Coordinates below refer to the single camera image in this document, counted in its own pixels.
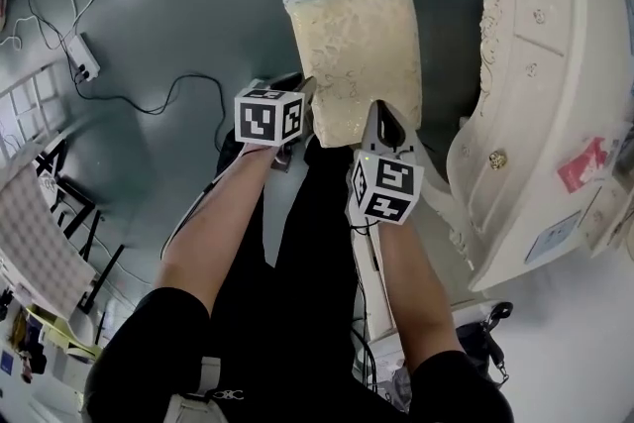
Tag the red packet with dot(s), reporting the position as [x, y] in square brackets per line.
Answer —
[582, 163]

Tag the person's black clothes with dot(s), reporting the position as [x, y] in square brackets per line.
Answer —
[297, 312]

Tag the black metal stand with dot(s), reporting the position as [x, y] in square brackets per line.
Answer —
[74, 213]

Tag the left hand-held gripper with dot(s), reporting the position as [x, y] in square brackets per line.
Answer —
[260, 119]

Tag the gold drawer knob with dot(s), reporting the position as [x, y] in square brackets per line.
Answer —
[497, 158]

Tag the blue and white card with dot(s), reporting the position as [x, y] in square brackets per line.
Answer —
[552, 234]

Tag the person's right forearm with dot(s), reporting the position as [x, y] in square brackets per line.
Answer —
[411, 282]

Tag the cream carved dressing table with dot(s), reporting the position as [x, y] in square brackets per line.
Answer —
[540, 104]

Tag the black bag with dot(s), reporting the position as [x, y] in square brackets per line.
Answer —
[483, 337]

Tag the person's left forearm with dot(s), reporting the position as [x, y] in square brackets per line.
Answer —
[218, 223]

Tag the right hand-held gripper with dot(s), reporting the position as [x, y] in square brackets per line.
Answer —
[389, 185]

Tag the beige cushioned stool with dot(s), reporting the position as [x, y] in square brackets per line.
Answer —
[356, 44]

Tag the white lattice panel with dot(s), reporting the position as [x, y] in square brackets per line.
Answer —
[30, 99]

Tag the yellow sheet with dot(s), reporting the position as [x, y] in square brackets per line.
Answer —
[62, 336]

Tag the white power strip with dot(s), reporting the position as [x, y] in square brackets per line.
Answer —
[83, 57]

